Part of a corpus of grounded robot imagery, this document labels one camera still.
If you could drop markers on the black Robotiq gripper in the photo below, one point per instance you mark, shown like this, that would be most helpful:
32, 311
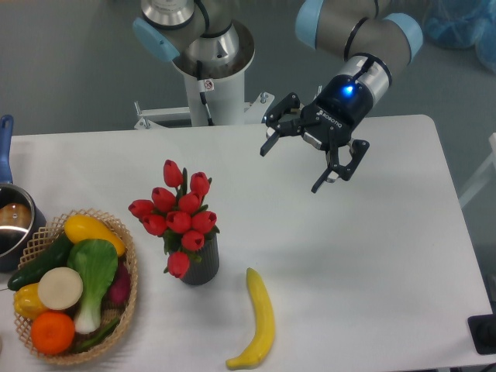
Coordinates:
333, 112

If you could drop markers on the red tulip bouquet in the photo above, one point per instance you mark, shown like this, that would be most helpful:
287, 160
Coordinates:
177, 214

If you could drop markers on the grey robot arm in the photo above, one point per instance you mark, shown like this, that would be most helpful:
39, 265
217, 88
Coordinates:
375, 47

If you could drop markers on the dark grey ribbed vase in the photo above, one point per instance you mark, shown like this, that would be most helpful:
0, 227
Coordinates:
204, 264

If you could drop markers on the blue plastic bag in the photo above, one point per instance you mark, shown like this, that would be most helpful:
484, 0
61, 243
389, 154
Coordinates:
463, 25

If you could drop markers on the yellow banana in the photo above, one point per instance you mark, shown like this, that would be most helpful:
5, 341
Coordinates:
265, 328

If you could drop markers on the black device at edge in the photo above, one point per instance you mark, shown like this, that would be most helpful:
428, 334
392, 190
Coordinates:
482, 330

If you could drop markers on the purple sweet potato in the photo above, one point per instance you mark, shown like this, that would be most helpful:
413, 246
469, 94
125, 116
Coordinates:
119, 291

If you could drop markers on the green bok choy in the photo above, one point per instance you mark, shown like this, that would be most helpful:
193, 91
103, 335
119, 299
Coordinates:
96, 261

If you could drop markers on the yellow squash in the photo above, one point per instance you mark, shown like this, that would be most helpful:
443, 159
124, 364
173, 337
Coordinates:
81, 227

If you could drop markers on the woven wicker basket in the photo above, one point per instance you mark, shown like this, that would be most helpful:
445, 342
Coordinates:
118, 315

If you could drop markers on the green cucumber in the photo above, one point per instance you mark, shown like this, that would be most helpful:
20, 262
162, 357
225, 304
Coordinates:
55, 255

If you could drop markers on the white round radish slice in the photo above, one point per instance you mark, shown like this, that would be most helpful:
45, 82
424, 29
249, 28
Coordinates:
60, 288

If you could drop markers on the blue saucepan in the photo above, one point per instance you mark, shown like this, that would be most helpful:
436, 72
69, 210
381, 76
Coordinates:
20, 217

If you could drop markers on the green chili pepper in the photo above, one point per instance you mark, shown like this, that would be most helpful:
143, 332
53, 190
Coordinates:
98, 338

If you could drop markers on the orange fruit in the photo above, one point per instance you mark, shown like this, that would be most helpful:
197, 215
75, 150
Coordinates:
52, 332

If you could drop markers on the yellow bell pepper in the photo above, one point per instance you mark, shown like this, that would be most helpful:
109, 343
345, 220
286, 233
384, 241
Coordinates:
27, 302

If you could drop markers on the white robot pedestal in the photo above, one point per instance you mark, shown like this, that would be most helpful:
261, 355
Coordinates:
213, 69

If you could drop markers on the white frame at right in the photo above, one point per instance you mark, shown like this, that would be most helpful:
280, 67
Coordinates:
479, 178

